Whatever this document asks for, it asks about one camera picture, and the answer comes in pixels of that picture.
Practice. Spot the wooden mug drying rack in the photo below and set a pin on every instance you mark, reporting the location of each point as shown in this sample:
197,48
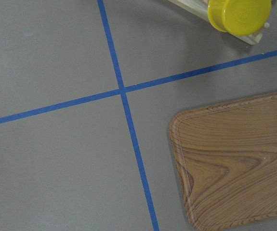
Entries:
199,9

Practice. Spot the wooden cutting board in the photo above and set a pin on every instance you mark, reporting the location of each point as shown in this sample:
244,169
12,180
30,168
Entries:
226,158

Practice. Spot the yellow mug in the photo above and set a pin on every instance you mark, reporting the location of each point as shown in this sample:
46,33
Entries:
238,17

